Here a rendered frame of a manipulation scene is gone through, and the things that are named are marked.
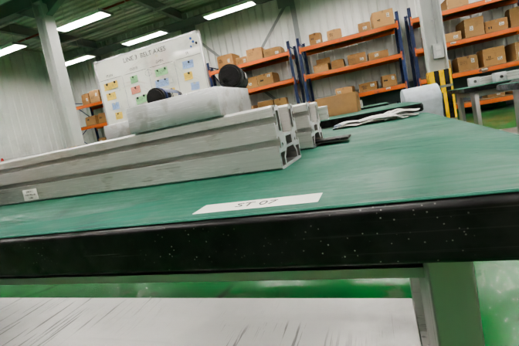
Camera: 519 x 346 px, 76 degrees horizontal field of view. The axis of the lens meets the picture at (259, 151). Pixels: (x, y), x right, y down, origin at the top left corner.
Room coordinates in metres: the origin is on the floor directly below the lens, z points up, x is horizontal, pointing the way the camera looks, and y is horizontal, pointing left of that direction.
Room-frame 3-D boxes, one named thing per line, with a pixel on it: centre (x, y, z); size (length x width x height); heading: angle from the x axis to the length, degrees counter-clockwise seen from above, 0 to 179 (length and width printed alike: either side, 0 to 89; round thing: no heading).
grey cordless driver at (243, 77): (0.92, 0.02, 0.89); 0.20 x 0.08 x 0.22; 173
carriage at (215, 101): (0.53, 0.09, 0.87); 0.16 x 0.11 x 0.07; 67
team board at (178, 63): (4.02, 1.09, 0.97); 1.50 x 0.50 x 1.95; 70
